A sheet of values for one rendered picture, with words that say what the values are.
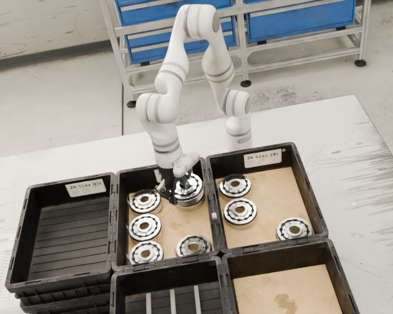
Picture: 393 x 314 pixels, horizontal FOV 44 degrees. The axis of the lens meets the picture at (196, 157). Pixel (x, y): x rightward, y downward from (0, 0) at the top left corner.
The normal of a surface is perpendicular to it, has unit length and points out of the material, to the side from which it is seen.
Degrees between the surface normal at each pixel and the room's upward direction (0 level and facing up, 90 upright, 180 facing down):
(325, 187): 0
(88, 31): 90
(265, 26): 90
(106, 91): 0
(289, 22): 90
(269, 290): 0
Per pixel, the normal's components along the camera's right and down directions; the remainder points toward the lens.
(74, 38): 0.11, 0.66
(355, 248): -0.14, -0.73
